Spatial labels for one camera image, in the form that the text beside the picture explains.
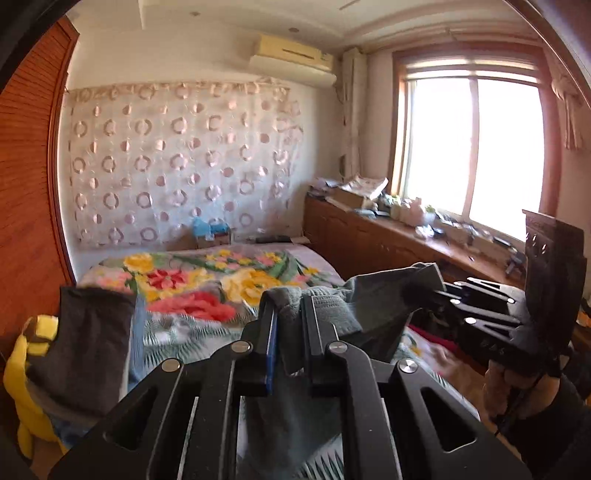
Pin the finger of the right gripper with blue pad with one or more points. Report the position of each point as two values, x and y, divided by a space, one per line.
480 298
491 336

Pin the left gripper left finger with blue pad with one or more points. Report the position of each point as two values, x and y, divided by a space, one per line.
181 420

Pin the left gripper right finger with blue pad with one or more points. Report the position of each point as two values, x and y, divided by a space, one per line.
397 421

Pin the grey-blue shorts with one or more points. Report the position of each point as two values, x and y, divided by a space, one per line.
286 428

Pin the person's right hand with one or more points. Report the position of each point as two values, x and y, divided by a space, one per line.
508 392

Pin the palm leaf print bedsheet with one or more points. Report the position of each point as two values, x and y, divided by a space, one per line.
190 340

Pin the folded black garment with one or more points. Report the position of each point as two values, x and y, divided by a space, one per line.
82 371

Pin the folded blue jeans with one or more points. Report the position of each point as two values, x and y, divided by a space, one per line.
71 427

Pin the white bottles on counter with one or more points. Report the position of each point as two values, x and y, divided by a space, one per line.
408 212

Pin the floral blanket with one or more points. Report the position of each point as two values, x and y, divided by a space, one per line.
222 284

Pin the yellow plush toy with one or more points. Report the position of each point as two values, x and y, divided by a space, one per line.
34 341

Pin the wooden side cabinet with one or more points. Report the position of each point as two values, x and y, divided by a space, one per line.
355 245

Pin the cardboard box with papers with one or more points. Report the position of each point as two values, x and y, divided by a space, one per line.
359 192

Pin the blue toy on box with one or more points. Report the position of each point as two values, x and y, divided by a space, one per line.
211 233

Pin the circle pattern sheer curtain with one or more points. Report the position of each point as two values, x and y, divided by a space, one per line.
145 159

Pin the window with wooden frame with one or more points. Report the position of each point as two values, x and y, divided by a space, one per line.
475 133

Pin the wall air conditioner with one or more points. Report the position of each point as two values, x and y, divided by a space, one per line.
292 61

